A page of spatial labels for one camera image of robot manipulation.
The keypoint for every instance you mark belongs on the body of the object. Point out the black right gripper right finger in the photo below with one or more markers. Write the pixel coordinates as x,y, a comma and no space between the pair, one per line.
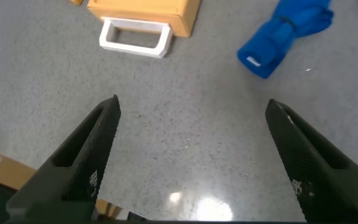
319,174

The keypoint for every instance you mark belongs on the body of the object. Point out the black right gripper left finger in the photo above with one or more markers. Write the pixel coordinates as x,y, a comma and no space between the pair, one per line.
73,174

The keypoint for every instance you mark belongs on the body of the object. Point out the yellow drawer cabinet housing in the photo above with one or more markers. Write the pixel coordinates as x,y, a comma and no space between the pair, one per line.
135,4

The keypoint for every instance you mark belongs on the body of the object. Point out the blue rolled cloth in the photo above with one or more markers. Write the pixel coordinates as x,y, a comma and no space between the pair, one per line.
272,43

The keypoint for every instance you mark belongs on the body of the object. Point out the white bread slice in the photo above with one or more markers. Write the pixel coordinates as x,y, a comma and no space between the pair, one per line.
76,1

